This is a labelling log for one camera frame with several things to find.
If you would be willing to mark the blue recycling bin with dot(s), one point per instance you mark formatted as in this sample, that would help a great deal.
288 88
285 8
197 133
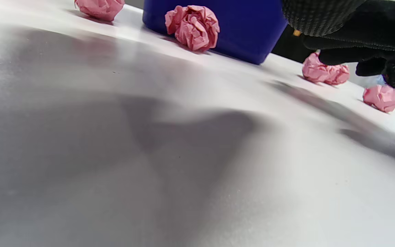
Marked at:
242 31

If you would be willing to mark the person's right hand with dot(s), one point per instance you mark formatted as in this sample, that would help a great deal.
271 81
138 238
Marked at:
382 41

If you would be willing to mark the black door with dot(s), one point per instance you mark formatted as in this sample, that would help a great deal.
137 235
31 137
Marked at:
286 48

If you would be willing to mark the pink paper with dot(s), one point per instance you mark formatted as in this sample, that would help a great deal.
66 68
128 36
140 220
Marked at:
325 71
99 8
383 98
192 29

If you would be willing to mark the person's left hand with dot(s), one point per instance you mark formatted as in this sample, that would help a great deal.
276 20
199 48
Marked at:
317 17

